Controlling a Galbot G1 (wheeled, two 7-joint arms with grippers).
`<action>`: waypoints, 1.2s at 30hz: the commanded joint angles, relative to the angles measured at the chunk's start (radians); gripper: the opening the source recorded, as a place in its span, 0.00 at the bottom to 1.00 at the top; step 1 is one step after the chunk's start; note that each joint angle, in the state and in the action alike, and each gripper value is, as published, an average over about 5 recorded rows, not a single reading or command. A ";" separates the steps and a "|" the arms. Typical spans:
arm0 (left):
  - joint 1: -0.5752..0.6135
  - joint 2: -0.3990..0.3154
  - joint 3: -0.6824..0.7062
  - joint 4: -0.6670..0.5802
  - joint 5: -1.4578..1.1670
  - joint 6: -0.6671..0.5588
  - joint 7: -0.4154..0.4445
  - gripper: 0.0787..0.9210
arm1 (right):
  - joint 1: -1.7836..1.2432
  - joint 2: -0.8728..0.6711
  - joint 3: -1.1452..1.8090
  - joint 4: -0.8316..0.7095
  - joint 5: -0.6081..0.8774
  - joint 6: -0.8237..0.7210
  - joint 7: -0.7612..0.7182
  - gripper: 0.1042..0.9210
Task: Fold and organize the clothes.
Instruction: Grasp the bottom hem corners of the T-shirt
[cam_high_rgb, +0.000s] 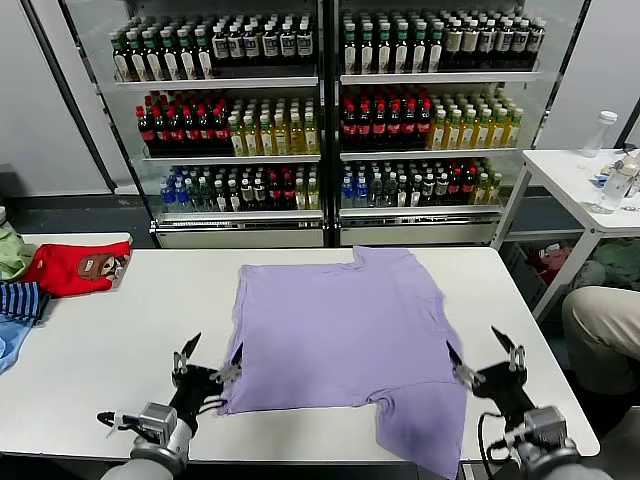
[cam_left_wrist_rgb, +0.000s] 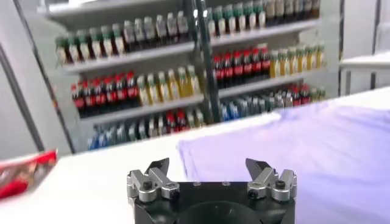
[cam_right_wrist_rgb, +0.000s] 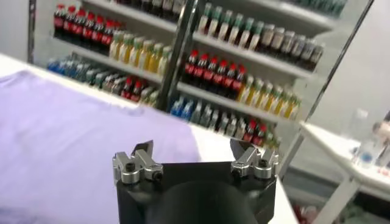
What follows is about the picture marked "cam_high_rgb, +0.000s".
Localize purple t-shirt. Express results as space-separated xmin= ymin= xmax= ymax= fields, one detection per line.
xmin=217 ymin=244 xmax=469 ymax=480

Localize light green garment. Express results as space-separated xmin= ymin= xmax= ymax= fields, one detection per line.
xmin=0 ymin=227 xmax=37 ymax=282

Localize black plastic crate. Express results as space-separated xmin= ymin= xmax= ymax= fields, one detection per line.
xmin=502 ymin=239 xmax=551 ymax=306

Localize light blue garment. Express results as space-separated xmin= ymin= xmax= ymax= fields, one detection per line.
xmin=0 ymin=312 xmax=41 ymax=376

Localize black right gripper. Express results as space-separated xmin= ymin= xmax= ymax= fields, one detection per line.
xmin=444 ymin=325 xmax=540 ymax=420

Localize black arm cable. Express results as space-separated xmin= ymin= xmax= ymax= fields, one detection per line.
xmin=96 ymin=409 xmax=144 ymax=437
xmin=477 ymin=410 xmax=526 ymax=480

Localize dark bottle tan label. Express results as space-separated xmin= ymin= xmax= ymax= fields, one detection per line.
xmin=461 ymin=18 xmax=480 ymax=70
xmin=445 ymin=18 xmax=464 ymax=70

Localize dark bottle grey label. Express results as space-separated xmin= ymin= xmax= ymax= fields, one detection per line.
xmin=227 ymin=23 xmax=246 ymax=70
xmin=494 ymin=18 xmax=514 ymax=69
xmin=261 ymin=21 xmax=280 ymax=68
xmin=279 ymin=20 xmax=298 ymax=67
xmin=296 ymin=20 xmax=315 ymax=66
xmin=511 ymin=17 xmax=531 ymax=69
xmin=478 ymin=18 xmax=497 ymax=70
xmin=527 ymin=17 xmax=547 ymax=68
xmin=243 ymin=22 xmax=262 ymax=69
xmin=211 ymin=23 xmax=230 ymax=70

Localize silver left wrist camera block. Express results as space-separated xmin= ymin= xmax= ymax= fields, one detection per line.
xmin=138 ymin=401 xmax=180 ymax=444

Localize grey crumpled garment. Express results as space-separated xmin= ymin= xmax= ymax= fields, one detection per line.
xmin=569 ymin=259 xmax=607 ymax=296

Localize black framed cabinet door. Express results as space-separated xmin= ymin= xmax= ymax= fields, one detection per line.
xmin=529 ymin=0 xmax=596 ymax=151
xmin=19 ymin=0 xmax=120 ymax=196

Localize red crumpled garment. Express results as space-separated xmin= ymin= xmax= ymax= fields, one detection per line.
xmin=529 ymin=242 xmax=574 ymax=284

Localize green cap white label bottle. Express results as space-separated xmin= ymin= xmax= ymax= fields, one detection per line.
xmin=359 ymin=22 xmax=377 ymax=76
xmin=126 ymin=29 xmax=149 ymax=83
xmin=392 ymin=22 xmax=411 ymax=75
xmin=142 ymin=29 xmax=165 ymax=82
xmin=375 ymin=22 xmax=394 ymax=75
xmin=410 ymin=21 xmax=429 ymax=75
xmin=427 ymin=21 xmax=446 ymax=74
xmin=159 ymin=28 xmax=181 ymax=82
xmin=193 ymin=26 xmax=216 ymax=80
xmin=342 ymin=22 xmax=361 ymax=76
xmin=110 ymin=30 xmax=132 ymax=83
xmin=176 ymin=27 xmax=198 ymax=81

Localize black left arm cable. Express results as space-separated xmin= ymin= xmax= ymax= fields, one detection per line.
xmin=96 ymin=409 xmax=144 ymax=437

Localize person leg beige trousers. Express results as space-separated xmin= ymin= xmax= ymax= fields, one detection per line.
xmin=561 ymin=285 xmax=640 ymax=397

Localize glass beverage display cabinet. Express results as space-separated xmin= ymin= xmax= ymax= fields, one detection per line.
xmin=58 ymin=0 xmax=332 ymax=250
xmin=327 ymin=0 xmax=592 ymax=248

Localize blue striped garment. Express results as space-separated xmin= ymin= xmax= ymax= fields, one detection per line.
xmin=0 ymin=281 xmax=51 ymax=326

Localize white side table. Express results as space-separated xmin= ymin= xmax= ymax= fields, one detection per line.
xmin=492 ymin=148 xmax=640 ymax=321

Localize clear bottle beige lid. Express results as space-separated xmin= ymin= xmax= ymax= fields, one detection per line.
xmin=597 ymin=155 xmax=639 ymax=215

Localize clear bottle white cap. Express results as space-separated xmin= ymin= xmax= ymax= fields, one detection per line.
xmin=582 ymin=110 xmax=619 ymax=159

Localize dark green garment pile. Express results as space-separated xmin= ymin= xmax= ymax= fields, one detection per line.
xmin=592 ymin=238 xmax=640 ymax=291

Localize red garment bear print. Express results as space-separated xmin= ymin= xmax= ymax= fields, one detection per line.
xmin=22 ymin=240 xmax=132 ymax=300

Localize silver right wrist camera block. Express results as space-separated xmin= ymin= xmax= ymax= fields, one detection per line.
xmin=522 ymin=405 xmax=570 ymax=451

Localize silver wrist camera block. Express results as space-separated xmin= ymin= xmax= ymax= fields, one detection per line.
xmin=138 ymin=401 xmax=180 ymax=444
xmin=522 ymin=405 xmax=570 ymax=451

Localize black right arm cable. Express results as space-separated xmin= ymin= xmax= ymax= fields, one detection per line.
xmin=477 ymin=410 xmax=526 ymax=480

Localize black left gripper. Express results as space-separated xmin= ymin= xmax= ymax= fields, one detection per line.
xmin=167 ymin=331 xmax=245 ymax=429

